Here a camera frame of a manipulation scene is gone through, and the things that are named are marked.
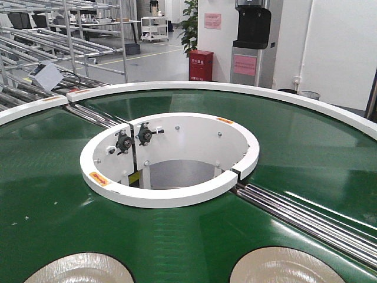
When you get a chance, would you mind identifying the grey control box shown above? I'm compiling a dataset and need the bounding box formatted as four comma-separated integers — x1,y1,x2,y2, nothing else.
28,61,64,91

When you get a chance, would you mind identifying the red fire extinguisher cabinet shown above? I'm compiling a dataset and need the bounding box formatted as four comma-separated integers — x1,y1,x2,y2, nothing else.
189,50,214,81

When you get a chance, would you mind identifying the white utility cart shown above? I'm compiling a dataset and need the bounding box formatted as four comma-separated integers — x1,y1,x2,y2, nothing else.
141,17,168,42

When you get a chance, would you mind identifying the green potted plant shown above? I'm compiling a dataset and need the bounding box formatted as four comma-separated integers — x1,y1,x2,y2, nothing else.
179,0,198,57

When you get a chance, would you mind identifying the metal roller rack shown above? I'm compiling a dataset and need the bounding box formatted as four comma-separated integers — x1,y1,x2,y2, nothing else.
1,1,128,111

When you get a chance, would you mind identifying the steel conveyor rollers right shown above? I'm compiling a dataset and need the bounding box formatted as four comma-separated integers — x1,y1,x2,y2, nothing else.
231,183,376,269

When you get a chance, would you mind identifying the white inner conveyor ring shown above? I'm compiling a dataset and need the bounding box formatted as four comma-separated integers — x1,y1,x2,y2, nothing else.
80,112,260,209

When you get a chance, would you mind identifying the black silver water dispenser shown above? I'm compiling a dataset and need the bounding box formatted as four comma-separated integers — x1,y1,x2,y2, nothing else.
230,1,283,88

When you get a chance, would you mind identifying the green circular conveyor belt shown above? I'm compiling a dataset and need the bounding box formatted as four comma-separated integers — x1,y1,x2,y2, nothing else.
1,90,376,282

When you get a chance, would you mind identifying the cream plate black rim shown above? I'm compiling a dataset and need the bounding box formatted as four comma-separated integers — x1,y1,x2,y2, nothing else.
229,246,344,282
25,252,135,282

